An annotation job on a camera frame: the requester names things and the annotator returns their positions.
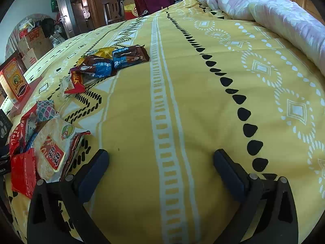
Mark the pale floral quilt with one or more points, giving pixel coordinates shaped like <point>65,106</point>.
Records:
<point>266,7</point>

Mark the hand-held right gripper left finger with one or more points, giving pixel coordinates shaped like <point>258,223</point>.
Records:
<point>94,172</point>

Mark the green wall sticker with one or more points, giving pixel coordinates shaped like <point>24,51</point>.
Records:
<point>53,5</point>

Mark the teal patterned snack packet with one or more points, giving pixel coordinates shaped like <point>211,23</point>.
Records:
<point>47,110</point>

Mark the wooden chair carved back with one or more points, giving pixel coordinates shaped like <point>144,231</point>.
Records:
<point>113,9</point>

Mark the black patterned box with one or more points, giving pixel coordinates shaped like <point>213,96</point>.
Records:
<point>5,127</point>

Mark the plain red snack packet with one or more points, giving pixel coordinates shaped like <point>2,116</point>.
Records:
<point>22,172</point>

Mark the blue-brown chocolate snack packet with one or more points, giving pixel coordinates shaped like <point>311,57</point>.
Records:
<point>129,56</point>
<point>96,66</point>

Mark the wooden door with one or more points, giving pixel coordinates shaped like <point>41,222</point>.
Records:
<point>64,7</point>

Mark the red snack packet white print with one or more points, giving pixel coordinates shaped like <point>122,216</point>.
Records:
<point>17,137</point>

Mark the pile of bags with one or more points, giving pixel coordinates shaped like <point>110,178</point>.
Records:
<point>48,25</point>

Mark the clear crumpled wrapper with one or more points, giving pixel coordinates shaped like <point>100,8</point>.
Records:
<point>64,86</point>

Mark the white printed plastic bag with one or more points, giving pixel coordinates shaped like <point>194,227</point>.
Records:
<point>58,40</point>

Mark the white cracker bag red label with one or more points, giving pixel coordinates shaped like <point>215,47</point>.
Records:
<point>50,142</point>

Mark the red gift bag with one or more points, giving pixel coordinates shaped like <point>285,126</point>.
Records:
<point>132,10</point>

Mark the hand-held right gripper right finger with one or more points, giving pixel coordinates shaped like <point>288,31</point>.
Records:
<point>228,172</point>

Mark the red snack packet yellow print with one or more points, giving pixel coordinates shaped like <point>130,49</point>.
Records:
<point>76,83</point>

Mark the orange-red carton box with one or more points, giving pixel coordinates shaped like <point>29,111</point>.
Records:
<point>15,81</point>

